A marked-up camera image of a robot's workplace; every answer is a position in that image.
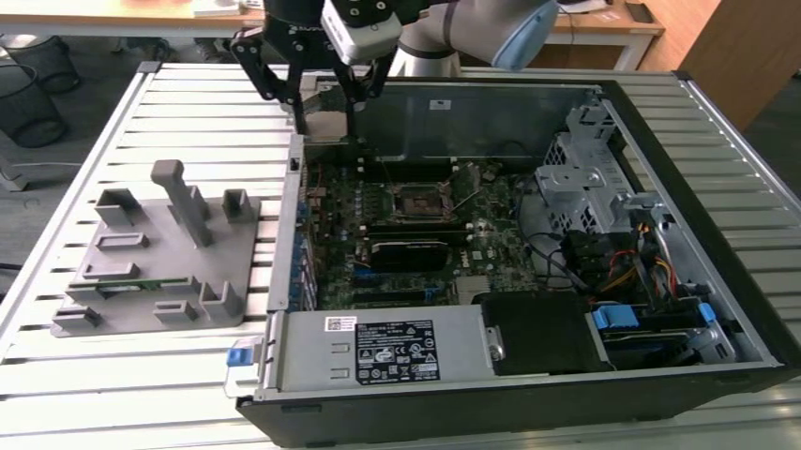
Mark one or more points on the green RAM stick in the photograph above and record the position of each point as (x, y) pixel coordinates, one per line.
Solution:
(156, 282)

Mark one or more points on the white box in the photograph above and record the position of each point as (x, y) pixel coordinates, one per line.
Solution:
(215, 10)

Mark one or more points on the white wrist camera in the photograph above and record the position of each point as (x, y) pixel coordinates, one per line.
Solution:
(369, 42)

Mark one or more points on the black graphics card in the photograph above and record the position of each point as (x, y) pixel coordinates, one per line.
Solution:
(406, 258)

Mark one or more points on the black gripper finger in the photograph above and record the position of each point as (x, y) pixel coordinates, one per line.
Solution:
(250, 56)
(354, 89)

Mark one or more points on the silver metal drive cage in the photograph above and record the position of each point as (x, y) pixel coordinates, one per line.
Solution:
(569, 187)

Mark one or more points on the white warning sticker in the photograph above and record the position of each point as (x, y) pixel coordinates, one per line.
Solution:
(439, 104)

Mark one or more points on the grey parts rack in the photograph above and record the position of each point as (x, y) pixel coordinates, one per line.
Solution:
(168, 262)

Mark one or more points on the blue disk carrier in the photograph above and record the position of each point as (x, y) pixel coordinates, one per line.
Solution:
(613, 319)

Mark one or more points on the silver power supply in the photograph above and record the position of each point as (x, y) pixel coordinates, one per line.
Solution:
(313, 347)

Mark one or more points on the black disk drive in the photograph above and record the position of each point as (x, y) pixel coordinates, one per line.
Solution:
(645, 349)

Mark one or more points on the silver chipset heat sink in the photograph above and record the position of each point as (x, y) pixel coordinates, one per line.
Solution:
(473, 286)

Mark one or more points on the black phone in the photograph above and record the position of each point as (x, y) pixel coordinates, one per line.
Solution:
(640, 11)

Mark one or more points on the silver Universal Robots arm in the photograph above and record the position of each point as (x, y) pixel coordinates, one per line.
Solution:
(450, 28)

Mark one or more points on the black RAM slot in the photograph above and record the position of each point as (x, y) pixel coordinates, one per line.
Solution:
(415, 226)
(415, 239)
(415, 230)
(415, 235)

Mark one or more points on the blue expansion slot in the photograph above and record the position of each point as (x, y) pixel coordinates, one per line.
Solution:
(370, 276)

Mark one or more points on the black PC case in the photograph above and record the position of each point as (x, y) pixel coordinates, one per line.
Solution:
(438, 412)

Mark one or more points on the green motherboard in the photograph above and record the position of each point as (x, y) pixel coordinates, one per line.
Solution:
(501, 222)

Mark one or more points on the wooden cabinet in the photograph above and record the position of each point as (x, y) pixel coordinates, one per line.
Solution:
(738, 56)

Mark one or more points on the blue case latch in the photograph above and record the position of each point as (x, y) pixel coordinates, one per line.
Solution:
(240, 356)

